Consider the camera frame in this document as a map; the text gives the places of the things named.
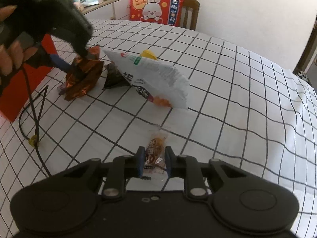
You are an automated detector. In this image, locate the brown small snack pack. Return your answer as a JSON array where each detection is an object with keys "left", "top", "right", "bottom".
[{"left": 142, "top": 129, "right": 169, "bottom": 180}]

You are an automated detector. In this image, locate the orange brown snack bag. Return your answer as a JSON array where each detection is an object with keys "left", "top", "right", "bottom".
[{"left": 57, "top": 45, "right": 104, "bottom": 101}]

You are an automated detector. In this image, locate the black snack packet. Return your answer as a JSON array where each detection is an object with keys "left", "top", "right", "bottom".
[{"left": 103, "top": 62, "right": 154, "bottom": 102}]

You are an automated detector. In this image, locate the white snack bag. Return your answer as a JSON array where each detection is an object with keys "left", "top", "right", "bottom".
[{"left": 104, "top": 49, "right": 189, "bottom": 109}]

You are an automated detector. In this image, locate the yellow small snack packet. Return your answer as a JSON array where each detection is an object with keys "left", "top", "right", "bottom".
[{"left": 140, "top": 49, "right": 158, "bottom": 60}]

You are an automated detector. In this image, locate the person left hand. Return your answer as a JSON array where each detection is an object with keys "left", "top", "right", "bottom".
[{"left": 0, "top": 4, "right": 40, "bottom": 85}]

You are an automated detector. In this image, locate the red white cardboard box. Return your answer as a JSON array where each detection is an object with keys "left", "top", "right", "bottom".
[{"left": 0, "top": 33, "right": 58, "bottom": 123}]

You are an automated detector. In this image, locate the wooden side cabinet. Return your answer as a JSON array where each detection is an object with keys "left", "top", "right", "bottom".
[{"left": 82, "top": 0, "right": 130, "bottom": 21}]

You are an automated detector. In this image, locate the white black grid tablecloth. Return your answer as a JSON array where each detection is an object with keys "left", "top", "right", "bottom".
[{"left": 1, "top": 19, "right": 316, "bottom": 237}]

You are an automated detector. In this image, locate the red rabbit cushion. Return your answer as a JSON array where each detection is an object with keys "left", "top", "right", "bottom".
[{"left": 130, "top": 0, "right": 184, "bottom": 27}]

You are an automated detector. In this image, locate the wooden chair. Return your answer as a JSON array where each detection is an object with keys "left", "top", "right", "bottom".
[{"left": 153, "top": 0, "right": 201, "bottom": 30}]

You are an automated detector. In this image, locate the dark door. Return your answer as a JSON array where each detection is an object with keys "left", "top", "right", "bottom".
[{"left": 292, "top": 12, "right": 317, "bottom": 80}]

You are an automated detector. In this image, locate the black cable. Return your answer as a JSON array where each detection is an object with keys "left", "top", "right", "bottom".
[{"left": 18, "top": 67, "right": 53, "bottom": 178}]

